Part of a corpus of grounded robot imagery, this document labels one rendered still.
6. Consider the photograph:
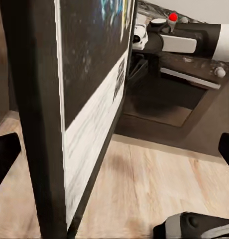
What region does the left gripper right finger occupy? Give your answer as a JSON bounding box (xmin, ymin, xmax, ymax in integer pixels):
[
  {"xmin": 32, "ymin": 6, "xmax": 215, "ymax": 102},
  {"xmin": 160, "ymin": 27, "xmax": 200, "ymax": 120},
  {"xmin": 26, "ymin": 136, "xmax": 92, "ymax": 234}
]
[{"xmin": 218, "ymin": 132, "xmax": 229, "ymax": 165}]

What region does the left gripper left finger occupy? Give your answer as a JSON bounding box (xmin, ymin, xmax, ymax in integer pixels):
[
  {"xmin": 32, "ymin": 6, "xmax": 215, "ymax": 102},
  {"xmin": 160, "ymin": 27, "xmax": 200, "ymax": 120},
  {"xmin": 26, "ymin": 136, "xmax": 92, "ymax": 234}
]
[{"xmin": 0, "ymin": 132, "xmax": 21, "ymax": 184}]

